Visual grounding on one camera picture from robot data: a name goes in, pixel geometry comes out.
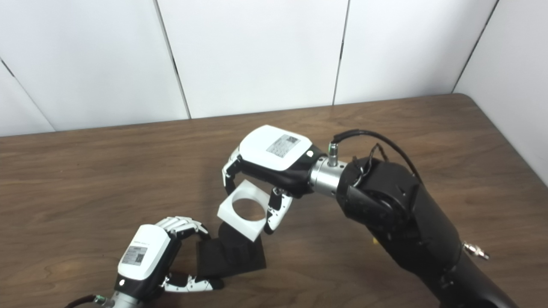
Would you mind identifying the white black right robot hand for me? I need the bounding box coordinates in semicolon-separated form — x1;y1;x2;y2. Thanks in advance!
222;124;328;235

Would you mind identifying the black peg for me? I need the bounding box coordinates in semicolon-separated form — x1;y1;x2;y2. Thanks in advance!
196;222;267;278

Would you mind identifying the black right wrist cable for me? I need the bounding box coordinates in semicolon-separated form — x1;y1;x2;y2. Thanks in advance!
332;130;424;184

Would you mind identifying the white square piece with hole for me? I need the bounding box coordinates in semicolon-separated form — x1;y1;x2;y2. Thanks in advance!
217;180;271;242

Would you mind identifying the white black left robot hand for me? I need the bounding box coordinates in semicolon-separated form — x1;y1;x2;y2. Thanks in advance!
113;216;224;300

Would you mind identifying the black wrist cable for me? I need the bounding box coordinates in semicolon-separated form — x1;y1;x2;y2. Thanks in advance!
64;294;101;308
332;130;424;184

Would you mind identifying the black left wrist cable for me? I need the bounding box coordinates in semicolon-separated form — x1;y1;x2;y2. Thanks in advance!
64;294;101;308

